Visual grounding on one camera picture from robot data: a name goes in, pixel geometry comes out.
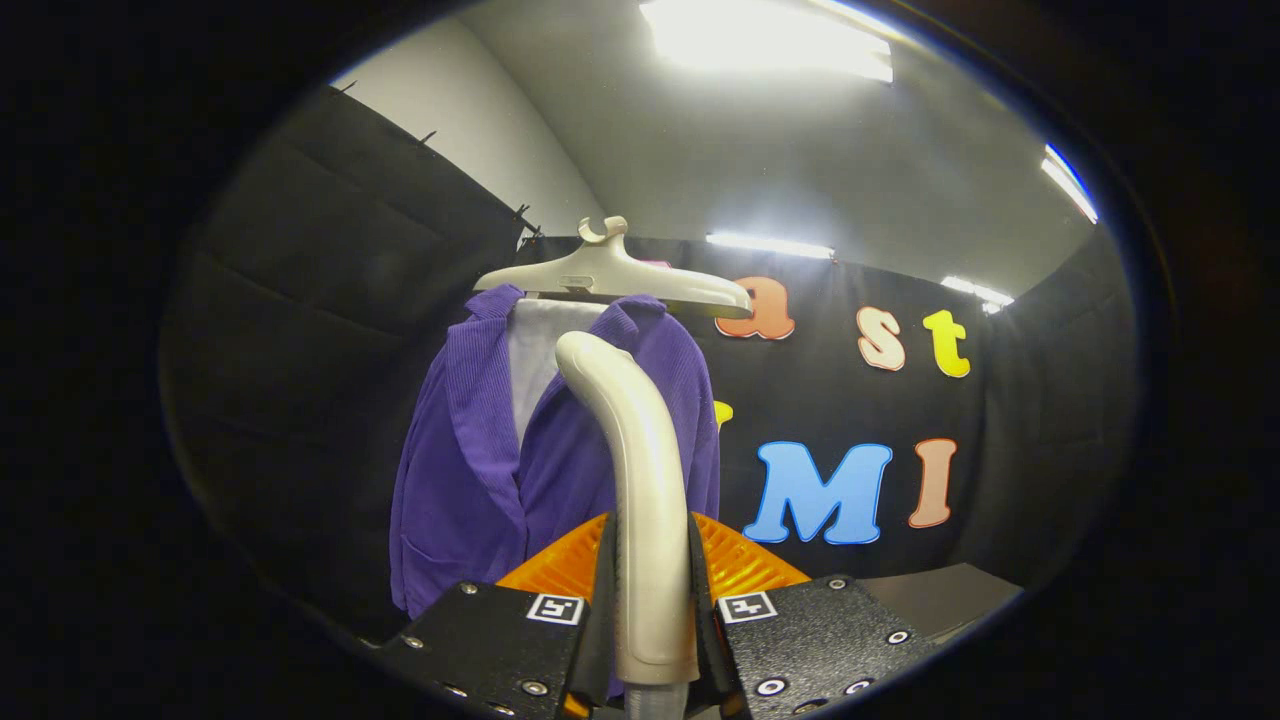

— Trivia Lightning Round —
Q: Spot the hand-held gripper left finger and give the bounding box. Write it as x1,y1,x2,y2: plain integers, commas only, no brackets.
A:
375,512,618,719

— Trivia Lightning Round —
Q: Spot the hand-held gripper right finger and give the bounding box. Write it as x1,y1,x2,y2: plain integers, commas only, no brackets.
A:
688,512,941,717

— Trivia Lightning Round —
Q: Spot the white garment steamer head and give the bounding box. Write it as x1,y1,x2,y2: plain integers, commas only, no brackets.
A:
555,331,701,687

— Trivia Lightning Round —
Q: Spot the purple jacket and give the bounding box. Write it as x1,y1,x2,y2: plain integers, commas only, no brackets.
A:
390,284,721,621

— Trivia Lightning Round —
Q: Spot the white padded garment form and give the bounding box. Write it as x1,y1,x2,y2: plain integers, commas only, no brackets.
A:
507,297,608,446

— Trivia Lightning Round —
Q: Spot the white clothes hanger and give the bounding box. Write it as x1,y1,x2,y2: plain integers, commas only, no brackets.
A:
473,216,754,320

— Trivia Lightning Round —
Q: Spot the grey cabinet with dark top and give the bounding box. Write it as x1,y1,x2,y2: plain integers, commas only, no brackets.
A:
860,562,1023,641

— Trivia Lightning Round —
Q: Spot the long ceiling strip light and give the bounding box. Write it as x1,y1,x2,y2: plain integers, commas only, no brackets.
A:
706,232,836,261

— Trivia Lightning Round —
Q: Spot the small square ceiling light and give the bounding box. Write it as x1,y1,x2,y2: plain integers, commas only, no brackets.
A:
1040,143,1099,224

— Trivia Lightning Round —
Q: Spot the large ceiling light panel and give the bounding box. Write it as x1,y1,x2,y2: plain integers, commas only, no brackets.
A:
640,0,896,84

